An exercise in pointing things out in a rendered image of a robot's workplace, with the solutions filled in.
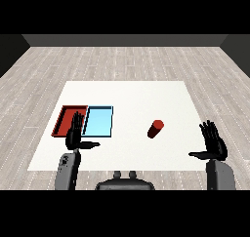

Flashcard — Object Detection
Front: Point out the red shallow open box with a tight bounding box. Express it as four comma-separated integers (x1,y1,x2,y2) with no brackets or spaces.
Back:
51,104,89,138

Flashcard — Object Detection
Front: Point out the light blue shallow open box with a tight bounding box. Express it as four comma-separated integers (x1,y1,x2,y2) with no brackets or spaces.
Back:
81,105,114,138

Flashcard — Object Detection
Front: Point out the red can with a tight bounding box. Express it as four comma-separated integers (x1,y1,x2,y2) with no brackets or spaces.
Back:
146,119,165,139

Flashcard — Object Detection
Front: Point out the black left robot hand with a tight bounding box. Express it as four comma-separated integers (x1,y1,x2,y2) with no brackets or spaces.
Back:
64,110,102,151

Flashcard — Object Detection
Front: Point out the dark grey robot body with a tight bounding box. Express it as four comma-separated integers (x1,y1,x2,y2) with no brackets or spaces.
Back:
95,171,156,191

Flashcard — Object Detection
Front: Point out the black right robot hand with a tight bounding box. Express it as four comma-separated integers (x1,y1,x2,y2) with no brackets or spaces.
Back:
187,119,229,162

